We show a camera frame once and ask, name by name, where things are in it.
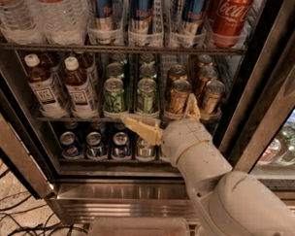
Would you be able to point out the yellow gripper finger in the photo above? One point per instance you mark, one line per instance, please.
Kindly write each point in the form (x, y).
(147, 128)
(191, 110)

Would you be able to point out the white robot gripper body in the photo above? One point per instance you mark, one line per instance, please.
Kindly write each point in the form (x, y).
(183, 137)

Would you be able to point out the red coca-cola can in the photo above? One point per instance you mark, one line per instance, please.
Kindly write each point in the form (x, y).
(230, 18)

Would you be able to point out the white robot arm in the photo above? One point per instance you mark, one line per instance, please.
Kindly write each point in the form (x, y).
(228, 202)

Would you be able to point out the silver can front left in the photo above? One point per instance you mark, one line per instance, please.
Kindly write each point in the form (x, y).
(144, 150)

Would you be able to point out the gold can front left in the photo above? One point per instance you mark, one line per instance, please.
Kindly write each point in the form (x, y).
(179, 93)

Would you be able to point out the gold can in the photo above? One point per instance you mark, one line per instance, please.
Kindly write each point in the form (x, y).
(210, 98)
(179, 93)

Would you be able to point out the gold can front right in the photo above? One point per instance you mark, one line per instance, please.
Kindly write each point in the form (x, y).
(210, 98)

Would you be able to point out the green can front right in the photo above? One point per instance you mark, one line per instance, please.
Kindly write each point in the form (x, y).
(146, 96)

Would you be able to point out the green can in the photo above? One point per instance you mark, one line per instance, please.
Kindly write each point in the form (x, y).
(146, 96)
(115, 98)

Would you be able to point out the blue pepsi can right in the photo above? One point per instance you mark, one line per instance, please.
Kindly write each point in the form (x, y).
(121, 148)

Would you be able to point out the blue pepsi can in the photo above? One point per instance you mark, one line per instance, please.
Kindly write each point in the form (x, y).
(121, 148)
(95, 148)
(71, 148)

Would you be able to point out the green can front left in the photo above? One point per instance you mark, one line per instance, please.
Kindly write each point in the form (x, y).
(115, 98)

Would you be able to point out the blue pepsi can middle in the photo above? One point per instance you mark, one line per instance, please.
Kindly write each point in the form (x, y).
(95, 148)

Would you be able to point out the blue pepsi can left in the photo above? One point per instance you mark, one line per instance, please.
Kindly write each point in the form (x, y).
(71, 148)

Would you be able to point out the blue red bull can right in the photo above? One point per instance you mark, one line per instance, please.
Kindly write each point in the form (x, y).
(192, 17)

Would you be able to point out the blue red bull can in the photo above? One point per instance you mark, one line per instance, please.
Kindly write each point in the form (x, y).
(141, 20)
(104, 21)
(192, 17)

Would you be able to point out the stainless steel fridge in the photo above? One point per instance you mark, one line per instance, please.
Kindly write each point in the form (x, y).
(259, 75)

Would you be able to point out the blue red bull can middle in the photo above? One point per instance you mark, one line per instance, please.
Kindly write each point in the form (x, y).
(141, 20)

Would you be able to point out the blue red bull can left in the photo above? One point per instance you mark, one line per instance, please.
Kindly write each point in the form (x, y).
(104, 21)

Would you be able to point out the tea bottle white cap right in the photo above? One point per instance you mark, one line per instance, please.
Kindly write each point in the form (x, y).
(80, 88)

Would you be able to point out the tea bottle white cap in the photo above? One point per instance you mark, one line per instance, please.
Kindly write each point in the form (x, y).
(80, 88)
(46, 87)

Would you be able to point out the clear plastic bin left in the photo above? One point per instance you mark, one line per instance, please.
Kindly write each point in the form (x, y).
(138, 227)

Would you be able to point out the tea bottle white cap left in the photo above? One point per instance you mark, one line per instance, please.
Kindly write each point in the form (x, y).
(46, 87)

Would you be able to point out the clear water bottle right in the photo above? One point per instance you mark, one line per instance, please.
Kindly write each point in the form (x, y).
(62, 21)

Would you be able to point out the clear water bottle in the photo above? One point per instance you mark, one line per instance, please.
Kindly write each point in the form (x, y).
(18, 23)
(62, 21)

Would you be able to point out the clear water bottle left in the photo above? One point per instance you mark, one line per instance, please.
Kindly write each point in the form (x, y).
(18, 23)

